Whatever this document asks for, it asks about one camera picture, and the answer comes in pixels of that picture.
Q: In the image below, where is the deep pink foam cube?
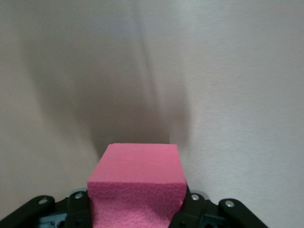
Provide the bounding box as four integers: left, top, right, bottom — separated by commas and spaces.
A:
87, 143, 188, 228

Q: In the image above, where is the table cover sheet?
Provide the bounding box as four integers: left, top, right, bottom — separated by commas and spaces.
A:
0, 0, 304, 228

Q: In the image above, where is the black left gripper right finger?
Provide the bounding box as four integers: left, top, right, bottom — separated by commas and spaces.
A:
170, 187, 269, 228

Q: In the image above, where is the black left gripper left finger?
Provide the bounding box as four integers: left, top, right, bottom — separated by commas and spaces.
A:
0, 189, 95, 228

